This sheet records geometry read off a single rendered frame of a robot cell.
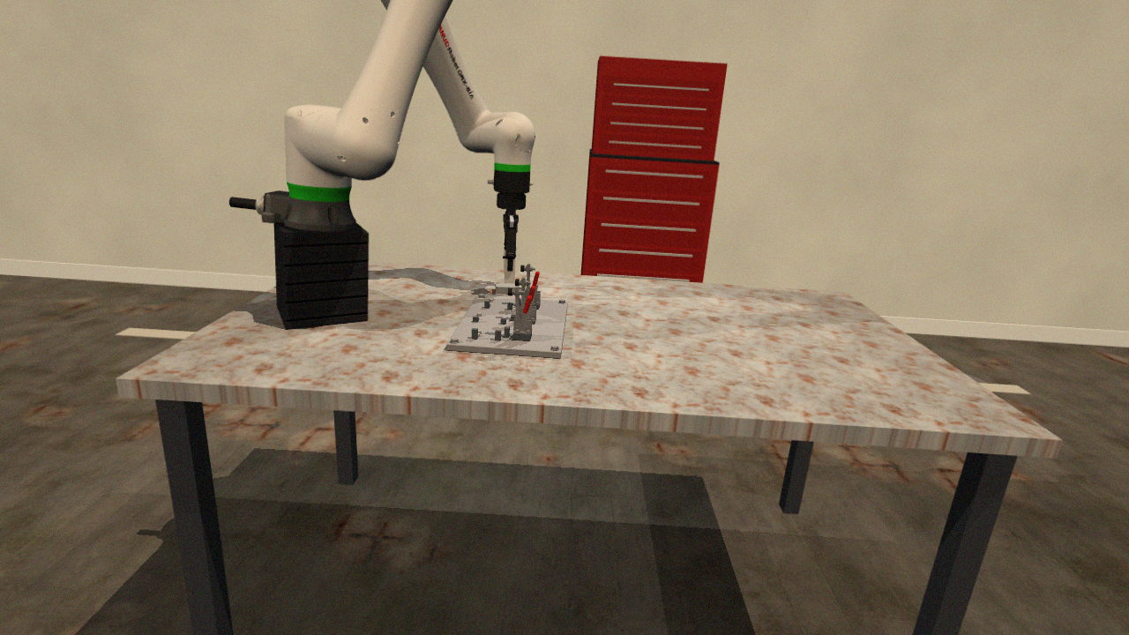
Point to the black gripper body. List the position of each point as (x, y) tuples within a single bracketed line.
[(511, 204)]

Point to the toggle clamp with red handle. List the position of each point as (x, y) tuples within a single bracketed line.
[(532, 308)]

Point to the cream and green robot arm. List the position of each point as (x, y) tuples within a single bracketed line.
[(326, 147)]

